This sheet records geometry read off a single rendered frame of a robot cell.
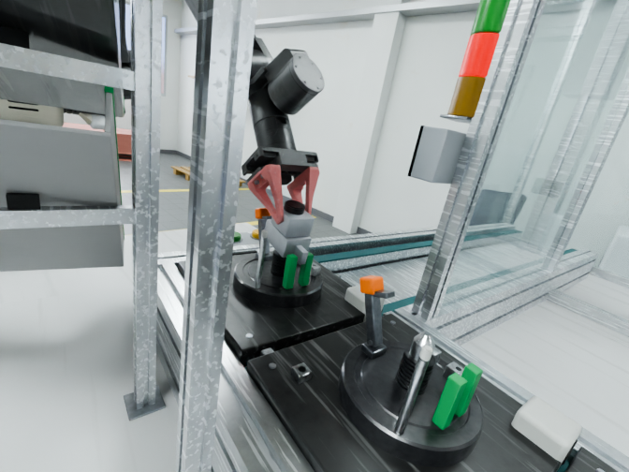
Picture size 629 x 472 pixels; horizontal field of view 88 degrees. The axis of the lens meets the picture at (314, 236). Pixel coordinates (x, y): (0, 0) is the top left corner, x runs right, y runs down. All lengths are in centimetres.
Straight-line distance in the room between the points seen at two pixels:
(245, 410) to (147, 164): 25
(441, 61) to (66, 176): 369
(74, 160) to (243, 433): 26
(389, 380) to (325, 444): 9
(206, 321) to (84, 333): 42
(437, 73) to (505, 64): 333
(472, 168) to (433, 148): 6
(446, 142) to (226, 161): 34
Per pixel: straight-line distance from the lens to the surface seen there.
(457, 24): 390
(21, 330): 66
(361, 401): 34
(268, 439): 33
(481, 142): 50
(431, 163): 48
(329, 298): 52
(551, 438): 42
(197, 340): 22
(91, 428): 49
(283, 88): 49
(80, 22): 31
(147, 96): 34
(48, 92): 43
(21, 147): 30
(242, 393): 36
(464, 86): 51
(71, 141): 29
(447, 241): 51
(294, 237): 47
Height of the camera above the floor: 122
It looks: 19 degrees down
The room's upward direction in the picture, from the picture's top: 10 degrees clockwise
